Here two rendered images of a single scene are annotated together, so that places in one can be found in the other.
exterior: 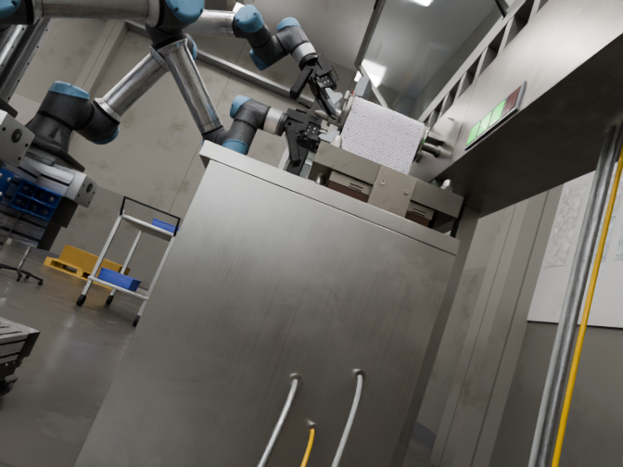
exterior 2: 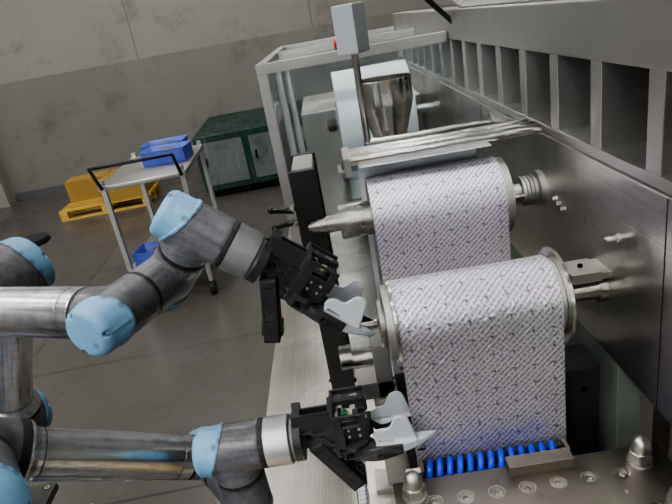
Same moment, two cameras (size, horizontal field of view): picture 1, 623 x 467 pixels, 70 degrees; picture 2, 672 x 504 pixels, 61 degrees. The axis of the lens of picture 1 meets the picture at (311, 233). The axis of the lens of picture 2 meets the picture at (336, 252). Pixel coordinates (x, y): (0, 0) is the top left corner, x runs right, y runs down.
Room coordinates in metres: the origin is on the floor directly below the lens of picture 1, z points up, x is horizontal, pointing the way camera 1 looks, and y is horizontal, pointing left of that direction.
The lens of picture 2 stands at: (0.58, 0.04, 1.69)
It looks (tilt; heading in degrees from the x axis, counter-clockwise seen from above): 22 degrees down; 4
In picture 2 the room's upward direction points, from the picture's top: 10 degrees counter-clockwise
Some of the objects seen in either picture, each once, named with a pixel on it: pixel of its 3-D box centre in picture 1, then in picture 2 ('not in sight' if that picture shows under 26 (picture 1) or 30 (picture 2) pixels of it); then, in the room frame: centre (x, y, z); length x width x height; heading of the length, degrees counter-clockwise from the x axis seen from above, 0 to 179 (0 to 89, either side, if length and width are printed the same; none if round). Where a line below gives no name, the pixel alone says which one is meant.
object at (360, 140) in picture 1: (372, 160); (487, 406); (1.29, -0.09, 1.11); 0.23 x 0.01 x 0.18; 92
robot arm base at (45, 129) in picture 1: (49, 132); not in sight; (1.48, 0.95, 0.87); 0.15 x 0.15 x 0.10
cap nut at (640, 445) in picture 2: not in sight; (640, 448); (1.23, -0.29, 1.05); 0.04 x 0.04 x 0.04
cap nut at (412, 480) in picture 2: not in sight; (413, 484); (1.22, 0.04, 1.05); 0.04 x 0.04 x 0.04
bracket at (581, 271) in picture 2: (434, 139); (584, 269); (1.36, -0.27, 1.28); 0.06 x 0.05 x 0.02; 92
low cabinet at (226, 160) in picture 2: not in sight; (278, 141); (7.80, 1.00, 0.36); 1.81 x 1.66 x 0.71; 95
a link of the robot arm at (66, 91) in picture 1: (66, 104); not in sight; (1.49, 0.94, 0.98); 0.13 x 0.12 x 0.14; 158
